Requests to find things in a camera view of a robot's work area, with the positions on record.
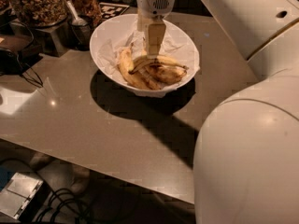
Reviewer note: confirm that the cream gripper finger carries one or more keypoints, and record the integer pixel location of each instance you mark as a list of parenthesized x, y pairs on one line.
[(154, 36), (142, 21)]

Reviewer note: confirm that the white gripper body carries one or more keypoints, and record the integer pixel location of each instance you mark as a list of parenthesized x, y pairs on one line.
[(155, 1)]

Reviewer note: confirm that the yellow banana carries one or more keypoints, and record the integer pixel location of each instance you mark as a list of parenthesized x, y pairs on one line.
[(144, 60), (140, 80)]

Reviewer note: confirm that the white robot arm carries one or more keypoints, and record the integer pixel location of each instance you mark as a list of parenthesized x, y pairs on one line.
[(246, 159)]

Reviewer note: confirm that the white bowl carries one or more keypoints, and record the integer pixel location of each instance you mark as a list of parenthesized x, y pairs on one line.
[(183, 41)]

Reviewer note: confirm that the right brown-spotted banana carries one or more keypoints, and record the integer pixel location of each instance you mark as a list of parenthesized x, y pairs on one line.
[(167, 74)]

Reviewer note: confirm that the black white fiducial marker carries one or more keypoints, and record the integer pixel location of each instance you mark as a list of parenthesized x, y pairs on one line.
[(110, 10)]

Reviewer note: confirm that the white paper napkin liner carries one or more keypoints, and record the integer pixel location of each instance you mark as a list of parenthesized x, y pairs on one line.
[(109, 53)]

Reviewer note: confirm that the small glass granola jar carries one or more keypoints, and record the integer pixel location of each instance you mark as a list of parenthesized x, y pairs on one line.
[(90, 9)]

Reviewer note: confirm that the white plastic spoon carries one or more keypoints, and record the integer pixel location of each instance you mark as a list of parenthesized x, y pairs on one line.
[(76, 19)]

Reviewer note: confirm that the dark cup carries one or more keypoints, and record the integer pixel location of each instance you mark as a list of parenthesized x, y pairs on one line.
[(81, 32)]

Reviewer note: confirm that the metal stand block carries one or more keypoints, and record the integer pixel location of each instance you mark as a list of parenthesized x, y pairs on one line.
[(54, 40)]

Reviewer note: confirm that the large glass nut jar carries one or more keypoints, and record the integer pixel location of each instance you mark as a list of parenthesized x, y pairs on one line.
[(39, 13)]

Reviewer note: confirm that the silver box on floor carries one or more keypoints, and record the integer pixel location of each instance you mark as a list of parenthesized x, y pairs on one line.
[(18, 194)]

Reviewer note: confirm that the black device with cable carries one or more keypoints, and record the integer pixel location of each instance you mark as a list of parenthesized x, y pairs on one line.
[(19, 53)]

